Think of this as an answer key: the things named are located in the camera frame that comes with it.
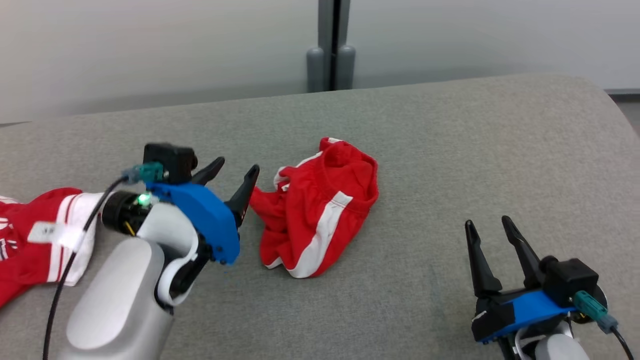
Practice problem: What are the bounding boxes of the red shorts with white stripes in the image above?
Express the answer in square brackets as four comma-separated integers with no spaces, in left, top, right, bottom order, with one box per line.
[249,137,380,279]

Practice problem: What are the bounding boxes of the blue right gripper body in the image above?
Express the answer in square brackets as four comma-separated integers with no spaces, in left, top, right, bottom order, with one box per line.
[471,287,577,346]

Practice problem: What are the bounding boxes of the grey partition post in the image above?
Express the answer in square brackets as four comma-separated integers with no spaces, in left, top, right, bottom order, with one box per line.
[306,0,357,94]

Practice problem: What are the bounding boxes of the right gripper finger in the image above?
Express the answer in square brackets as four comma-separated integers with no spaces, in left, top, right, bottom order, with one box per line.
[501,215,546,291]
[464,219,503,300]

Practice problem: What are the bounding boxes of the red basketball jersey white trim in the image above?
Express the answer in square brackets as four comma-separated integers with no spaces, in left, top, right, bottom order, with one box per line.
[0,187,107,309]

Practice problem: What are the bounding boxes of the teal left cable connector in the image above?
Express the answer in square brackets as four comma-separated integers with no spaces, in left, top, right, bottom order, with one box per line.
[122,161,166,185]

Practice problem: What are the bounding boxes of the teal cable connector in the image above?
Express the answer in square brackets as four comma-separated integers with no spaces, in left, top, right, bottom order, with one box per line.
[572,291,620,335]
[122,161,166,185]

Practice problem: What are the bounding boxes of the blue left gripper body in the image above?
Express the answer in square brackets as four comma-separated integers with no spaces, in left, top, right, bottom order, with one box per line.
[147,182,241,266]

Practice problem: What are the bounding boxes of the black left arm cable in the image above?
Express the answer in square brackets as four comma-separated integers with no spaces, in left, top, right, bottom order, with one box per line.
[42,175,131,360]

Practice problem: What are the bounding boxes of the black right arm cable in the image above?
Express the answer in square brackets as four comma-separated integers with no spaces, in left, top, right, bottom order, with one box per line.
[611,327,637,360]

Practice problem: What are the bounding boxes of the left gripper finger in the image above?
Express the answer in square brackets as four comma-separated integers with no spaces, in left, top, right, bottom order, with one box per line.
[191,156,226,186]
[225,164,261,229]

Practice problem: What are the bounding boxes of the teal right cable connector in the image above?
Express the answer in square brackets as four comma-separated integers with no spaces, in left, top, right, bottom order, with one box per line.
[572,291,620,335]

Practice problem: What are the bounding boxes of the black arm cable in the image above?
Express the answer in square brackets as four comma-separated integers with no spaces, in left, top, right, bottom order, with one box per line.
[42,175,131,360]
[611,327,637,360]

